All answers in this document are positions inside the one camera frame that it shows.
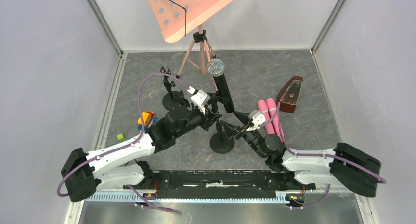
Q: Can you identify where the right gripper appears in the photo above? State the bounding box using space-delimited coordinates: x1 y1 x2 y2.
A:
219 111 266 159

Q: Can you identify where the black microphone stand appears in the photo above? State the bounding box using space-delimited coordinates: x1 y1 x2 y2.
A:
177 90 191 108
208 92 235 154
162 76 181 110

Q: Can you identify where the pink microphone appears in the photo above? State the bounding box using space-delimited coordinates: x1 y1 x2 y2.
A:
266 98 285 142
257 100 276 135

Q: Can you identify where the black microphone silver grille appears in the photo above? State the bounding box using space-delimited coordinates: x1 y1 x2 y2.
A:
207 58 235 113

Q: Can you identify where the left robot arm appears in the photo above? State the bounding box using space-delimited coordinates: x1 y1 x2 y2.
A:
57 107 221 202

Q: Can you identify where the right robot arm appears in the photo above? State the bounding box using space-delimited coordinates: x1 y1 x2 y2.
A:
218 110 387 198

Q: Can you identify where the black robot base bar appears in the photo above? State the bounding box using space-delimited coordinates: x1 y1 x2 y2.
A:
134 170 316 199

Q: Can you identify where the pink music stand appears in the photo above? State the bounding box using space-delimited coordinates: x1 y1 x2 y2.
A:
147 0 234 78

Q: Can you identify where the brown metronome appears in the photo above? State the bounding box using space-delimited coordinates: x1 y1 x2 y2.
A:
277 76 303 113

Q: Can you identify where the colourful toy block stack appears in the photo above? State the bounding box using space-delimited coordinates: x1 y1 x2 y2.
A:
138 111 158 130

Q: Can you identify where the small green cube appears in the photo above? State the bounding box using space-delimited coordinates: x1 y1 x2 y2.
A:
117 133 125 141

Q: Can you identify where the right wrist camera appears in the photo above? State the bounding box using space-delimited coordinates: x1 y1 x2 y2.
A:
246 110 266 131

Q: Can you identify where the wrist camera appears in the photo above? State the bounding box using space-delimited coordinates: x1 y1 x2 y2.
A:
187 86 210 115
246 110 266 131

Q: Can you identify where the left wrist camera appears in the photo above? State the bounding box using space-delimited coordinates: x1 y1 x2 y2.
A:
187 86 210 115

